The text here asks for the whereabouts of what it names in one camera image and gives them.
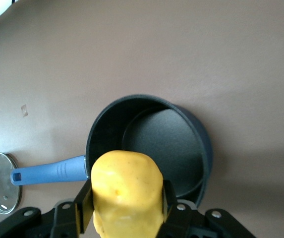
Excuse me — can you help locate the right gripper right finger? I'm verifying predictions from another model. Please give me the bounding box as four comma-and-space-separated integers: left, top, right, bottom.
156, 179, 256, 238

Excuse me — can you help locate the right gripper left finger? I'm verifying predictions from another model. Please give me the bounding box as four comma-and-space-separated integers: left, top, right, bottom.
0, 179, 94, 238

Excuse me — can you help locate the yellow potato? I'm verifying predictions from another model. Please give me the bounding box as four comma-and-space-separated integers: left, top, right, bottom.
91, 150, 170, 238

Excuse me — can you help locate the glass lid with blue knob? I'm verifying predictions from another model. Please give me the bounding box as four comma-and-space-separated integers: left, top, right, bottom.
0, 152, 23, 214

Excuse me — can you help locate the brown table cover cloth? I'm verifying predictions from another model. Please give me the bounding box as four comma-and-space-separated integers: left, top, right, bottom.
0, 0, 284, 238

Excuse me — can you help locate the dark pot with blue handle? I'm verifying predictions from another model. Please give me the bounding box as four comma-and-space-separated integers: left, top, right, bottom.
9, 93, 214, 208

